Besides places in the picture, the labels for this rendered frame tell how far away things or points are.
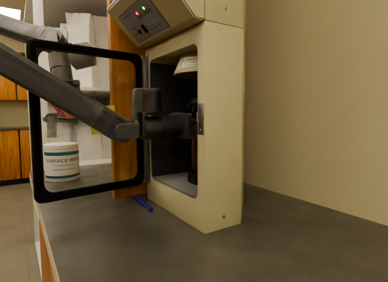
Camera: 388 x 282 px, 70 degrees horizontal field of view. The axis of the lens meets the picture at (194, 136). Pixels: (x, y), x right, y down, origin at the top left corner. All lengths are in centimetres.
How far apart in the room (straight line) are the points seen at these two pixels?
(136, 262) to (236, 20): 55
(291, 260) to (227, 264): 12
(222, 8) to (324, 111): 44
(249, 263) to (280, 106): 60
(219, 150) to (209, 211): 14
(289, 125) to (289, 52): 24
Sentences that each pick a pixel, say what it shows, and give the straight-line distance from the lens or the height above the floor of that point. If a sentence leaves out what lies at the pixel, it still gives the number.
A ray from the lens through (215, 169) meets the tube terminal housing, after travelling 64.
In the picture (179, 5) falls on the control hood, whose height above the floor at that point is 144.
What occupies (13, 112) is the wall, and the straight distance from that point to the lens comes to 605.
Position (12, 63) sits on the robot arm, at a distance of 66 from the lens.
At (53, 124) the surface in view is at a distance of 76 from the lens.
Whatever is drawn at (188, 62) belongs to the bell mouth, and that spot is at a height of 134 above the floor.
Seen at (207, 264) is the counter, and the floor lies 94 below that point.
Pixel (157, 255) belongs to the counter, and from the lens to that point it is 59.
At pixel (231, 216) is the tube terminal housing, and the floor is 97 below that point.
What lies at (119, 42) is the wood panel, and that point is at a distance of 94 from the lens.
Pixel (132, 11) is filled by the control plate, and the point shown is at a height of 147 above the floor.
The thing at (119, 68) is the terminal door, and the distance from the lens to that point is 84.
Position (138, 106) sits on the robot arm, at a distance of 67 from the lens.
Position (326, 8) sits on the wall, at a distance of 97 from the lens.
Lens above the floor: 121
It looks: 5 degrees down
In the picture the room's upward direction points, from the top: straight up
